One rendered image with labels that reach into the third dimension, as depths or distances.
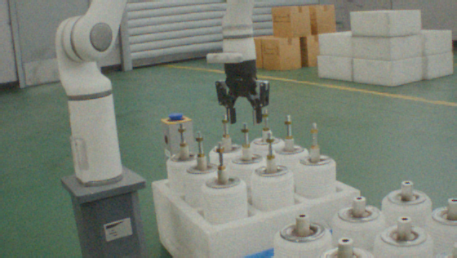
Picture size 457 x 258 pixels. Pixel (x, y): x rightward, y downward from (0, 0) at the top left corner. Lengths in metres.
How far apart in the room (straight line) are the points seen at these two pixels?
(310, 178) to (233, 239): 0.24
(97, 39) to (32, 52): 5.03
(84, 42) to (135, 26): 5.33
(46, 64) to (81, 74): 5.01
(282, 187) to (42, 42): 5.07
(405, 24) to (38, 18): 3.97
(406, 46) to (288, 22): 1.47
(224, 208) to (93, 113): 0.33
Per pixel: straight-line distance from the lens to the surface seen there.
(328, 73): 4.24
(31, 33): 5.98
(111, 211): 1.02
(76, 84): 0.99
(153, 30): 6.36
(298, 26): 4.97
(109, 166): 1.02
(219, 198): 1.08
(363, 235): 0.88
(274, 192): 1.13
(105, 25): 0.98
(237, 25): 1.18
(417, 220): 0.96
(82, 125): 1.00
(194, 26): 6.60
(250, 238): 1.10
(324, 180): 1.19
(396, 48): 3.80
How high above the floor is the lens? 0.61
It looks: 13 degrees down
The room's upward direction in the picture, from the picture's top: 5 degrees counter-clockwise
